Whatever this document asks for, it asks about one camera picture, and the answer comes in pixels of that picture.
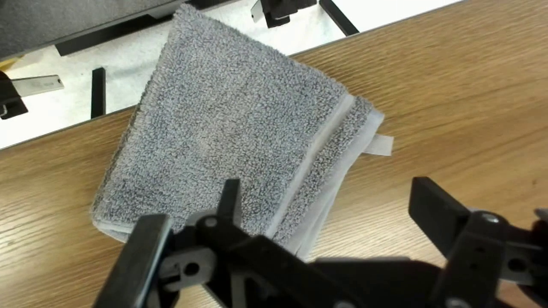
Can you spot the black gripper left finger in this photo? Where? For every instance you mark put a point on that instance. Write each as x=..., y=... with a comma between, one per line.
x=148, y=268

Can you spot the grey towel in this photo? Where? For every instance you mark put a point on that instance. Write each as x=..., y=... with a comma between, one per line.
x=229, y=126

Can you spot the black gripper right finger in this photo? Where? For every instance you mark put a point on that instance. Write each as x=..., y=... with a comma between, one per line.
x=486, y=257

